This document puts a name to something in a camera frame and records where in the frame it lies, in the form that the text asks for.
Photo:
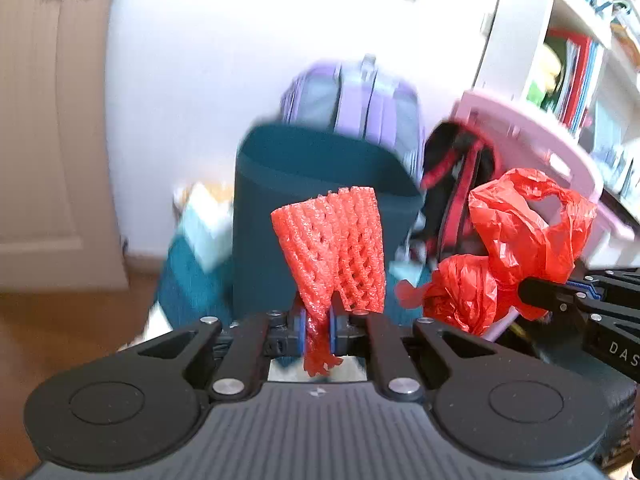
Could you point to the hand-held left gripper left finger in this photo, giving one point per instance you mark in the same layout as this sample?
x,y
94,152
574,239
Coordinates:
x,y
300,332

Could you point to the pink furniture piece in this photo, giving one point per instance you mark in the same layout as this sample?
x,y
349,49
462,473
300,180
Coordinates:
x,y
545,140

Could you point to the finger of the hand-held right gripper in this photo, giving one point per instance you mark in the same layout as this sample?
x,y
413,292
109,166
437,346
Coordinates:
x,y
612,285
550,296

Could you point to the green plush toy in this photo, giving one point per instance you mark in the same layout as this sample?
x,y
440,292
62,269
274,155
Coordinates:
x,y
544,72

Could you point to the red plastic bag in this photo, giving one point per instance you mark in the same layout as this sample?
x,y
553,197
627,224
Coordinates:
x,y
505,255

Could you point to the red black backpack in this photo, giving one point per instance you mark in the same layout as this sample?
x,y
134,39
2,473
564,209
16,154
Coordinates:
x,y
452,195

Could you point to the white bookshelf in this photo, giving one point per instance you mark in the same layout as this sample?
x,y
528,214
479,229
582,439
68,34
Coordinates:
x,y
585,20

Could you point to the purple grey backpack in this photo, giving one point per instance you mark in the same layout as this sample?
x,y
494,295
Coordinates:
x,y
360,105

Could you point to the red foam fruit net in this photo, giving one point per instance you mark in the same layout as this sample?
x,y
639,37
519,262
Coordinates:
x,y
332,255

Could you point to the red folder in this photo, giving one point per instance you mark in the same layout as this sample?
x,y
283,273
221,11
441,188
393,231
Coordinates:
x,y
582,75

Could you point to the beige wooden door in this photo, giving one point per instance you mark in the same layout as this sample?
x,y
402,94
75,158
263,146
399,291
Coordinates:
x,y
45,125

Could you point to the dark teal trash bin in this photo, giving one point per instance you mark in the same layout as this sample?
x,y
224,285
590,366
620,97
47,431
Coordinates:
x,y
280,220

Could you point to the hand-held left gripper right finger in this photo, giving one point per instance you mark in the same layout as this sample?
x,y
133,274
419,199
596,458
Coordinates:
x,y
336,332

